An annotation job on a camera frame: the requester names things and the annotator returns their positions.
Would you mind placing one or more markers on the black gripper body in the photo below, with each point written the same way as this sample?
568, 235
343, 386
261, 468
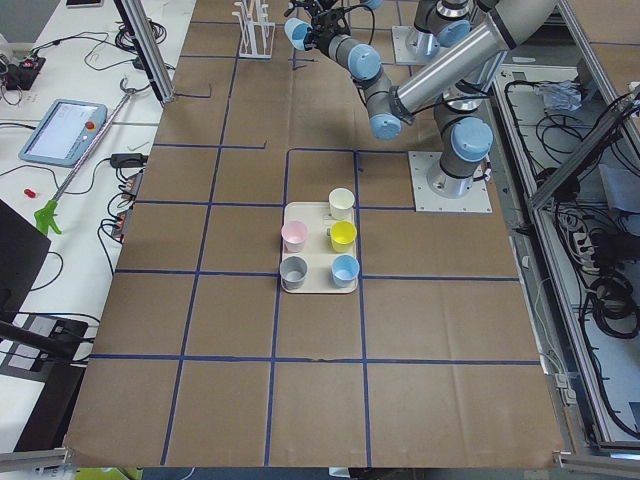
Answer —
325, 32

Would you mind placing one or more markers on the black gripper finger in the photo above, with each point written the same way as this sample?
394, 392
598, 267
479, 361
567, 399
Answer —
310, 39

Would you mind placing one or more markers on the light blue cup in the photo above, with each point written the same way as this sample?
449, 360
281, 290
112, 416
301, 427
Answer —
297, 32
344, 270

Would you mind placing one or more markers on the cream white cup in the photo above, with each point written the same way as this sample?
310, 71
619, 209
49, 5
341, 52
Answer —
341, 203

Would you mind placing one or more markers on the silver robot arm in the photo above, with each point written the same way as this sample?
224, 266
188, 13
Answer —
437, 25
463, 42

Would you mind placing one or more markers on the pink cup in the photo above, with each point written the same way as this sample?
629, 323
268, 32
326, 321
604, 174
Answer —
294, 235

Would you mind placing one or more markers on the yellow cup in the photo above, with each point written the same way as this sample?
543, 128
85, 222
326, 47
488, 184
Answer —
342, 236

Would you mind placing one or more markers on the grey cup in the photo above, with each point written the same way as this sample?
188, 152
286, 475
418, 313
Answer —
293, 271

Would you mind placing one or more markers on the light blue cup front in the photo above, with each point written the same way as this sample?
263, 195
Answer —
344, 270

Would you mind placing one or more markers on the black power adapter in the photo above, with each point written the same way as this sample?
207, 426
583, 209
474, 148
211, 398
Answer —
128, 160

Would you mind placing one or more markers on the cream plastic tray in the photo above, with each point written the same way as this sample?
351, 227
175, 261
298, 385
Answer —
318, 252

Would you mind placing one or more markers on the crumpled white paper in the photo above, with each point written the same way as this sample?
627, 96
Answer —
564, 95

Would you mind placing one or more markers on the blue teach pendant tablet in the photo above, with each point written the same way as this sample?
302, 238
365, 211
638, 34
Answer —
65, 133

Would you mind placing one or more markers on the black monitor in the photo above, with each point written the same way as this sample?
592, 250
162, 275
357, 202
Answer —
23, 252

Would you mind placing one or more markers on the white wire cup rack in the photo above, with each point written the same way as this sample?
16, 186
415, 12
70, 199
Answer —
257, 30

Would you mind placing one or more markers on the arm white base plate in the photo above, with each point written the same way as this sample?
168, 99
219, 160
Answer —
413, 47
435, 192

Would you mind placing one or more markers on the aluminium frame post left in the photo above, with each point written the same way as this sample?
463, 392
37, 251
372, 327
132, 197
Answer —
137, 24

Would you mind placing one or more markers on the aluminium frame strut right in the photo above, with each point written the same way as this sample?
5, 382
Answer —
608, 122

